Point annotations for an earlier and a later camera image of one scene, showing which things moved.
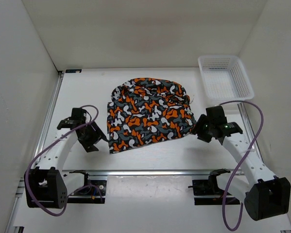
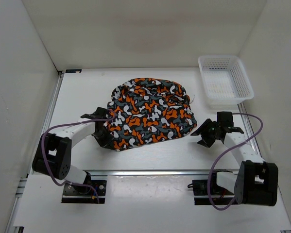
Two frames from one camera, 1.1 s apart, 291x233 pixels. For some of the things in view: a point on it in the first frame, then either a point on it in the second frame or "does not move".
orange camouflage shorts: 145,110 does not move
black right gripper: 197,129 -> 205,141
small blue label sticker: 73,71 does not move
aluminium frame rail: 250,129 does not move
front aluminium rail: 117,173 does not move
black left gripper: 97,135 -> 108,140
